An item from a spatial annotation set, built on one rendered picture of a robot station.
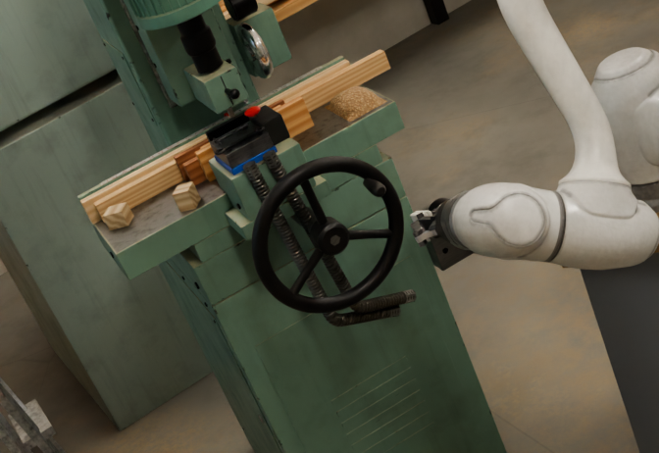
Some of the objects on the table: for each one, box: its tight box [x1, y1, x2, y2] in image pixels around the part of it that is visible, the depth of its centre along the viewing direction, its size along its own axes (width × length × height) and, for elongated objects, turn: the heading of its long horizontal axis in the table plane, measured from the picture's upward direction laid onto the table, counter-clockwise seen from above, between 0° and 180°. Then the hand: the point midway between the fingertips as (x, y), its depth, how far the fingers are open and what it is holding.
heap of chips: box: [325, 86, 387, 122], centre depth 239 cm, size 8×12×3 cm
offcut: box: [103, 202, 134, 230], centre depth 231 cm, size 4×4×3 cm
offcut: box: [173, 181, 201, 212], centre depth 226 cm, size 3×4×4 cm
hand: (424, 220), depth 203 cm, fingers closed
